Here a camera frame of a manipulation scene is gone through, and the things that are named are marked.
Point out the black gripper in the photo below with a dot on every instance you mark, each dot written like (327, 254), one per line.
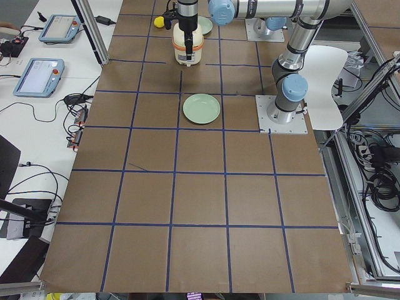
(188, 19)

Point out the green plate near arm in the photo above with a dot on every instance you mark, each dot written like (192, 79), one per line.
(201, 108)
(205, 24)

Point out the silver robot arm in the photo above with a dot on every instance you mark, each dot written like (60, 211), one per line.
(223, 12)
(291, 86)

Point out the yellow toy pepper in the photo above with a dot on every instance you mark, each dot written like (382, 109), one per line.
(159, 22)

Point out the black power adapter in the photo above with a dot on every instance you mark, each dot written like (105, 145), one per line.
(104, 20)

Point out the upper teach pendant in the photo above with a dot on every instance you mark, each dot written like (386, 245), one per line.
(60, 29)

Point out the teach pendant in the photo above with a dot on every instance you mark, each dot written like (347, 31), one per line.
(60, 29)
(40, 78)

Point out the white chair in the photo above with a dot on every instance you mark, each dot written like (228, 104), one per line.
(322, 66)

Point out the lower teach pendant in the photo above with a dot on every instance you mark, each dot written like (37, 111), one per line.
(40, 78)

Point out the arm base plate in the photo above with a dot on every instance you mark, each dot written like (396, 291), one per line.
(273, 121)
(265, 29)

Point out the aluminium frame post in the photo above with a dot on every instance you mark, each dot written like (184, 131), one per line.
(86, 17)

